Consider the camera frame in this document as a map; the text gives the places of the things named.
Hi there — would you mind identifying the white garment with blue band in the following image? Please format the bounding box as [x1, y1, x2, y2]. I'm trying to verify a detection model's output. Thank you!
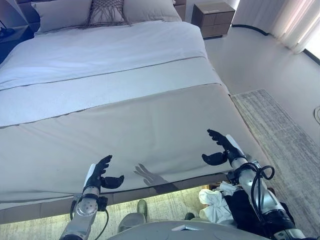
[198, 181, 241, 225]

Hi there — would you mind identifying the brown wicker basket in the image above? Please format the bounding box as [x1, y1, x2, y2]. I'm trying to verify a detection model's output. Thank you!
[206, 181, 227, 192]

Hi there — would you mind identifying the taupe woven fringed pillow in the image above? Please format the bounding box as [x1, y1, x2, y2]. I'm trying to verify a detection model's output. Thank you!
[81, 0, 133, 29]

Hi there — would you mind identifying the black garment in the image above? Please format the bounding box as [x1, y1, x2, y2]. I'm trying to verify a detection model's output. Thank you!
[223, 188, 297, 231]

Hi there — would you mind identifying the beige upholstered bed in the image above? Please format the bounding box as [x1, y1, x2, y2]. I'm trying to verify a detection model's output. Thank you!
[0, 0, 273, 225]

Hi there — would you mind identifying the dark nightstand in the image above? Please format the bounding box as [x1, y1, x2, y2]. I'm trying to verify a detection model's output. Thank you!
[0, 23, 36, 65]

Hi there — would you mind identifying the silver robot left leg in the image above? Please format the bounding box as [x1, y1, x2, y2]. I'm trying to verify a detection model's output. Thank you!
[117, 199, 149, 233]

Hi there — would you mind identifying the brown headboard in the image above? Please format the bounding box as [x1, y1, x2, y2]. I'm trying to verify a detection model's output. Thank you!
[14, 0, 187, 26]

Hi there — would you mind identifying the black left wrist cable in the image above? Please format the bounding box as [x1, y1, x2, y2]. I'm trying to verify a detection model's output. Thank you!
[69, 196, 110, 240]

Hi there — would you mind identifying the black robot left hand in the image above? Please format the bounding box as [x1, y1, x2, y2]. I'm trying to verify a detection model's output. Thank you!
[83, 154, 125, 192]

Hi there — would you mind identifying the white sheer curtain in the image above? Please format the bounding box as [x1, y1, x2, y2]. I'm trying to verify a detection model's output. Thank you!
[236, 0, 320, 55]

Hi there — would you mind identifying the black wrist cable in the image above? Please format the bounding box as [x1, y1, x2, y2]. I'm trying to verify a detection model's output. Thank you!
[226, 162, 275, 231]
[69, 196, 110, 240]

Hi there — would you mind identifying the brown wooden nightstand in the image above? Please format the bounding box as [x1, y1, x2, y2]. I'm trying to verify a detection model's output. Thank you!
[191, 2, 236, 39]

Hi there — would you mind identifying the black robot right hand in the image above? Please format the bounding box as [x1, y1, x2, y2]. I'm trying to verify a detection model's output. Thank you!
[201, 128, 247, 167]

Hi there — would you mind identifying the grey striped rug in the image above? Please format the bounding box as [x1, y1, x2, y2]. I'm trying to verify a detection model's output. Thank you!
[0, 88, 320, 240]

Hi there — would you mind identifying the white duvet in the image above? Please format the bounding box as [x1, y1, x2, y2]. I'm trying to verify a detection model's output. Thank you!
[0, 20, 225, 128]

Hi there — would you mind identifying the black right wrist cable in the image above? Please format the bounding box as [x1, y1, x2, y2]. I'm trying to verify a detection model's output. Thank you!
[226, 162, 275, 231]

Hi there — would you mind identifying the beige bed throw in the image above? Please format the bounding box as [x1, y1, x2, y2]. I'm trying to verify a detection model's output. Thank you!
[0, 82, 272, 211]

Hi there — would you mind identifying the black curved floor track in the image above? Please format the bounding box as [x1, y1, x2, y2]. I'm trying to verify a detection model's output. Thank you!
[231, 23, 320, 63]

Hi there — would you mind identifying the plain beige pillow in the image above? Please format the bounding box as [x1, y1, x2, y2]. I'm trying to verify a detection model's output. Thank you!
[31, 0, 94, 34]
[122, 0, 182, 25]

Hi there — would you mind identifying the grey robot torso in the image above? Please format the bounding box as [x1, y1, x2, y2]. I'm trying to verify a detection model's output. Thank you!
[104, 219, 253, 240]

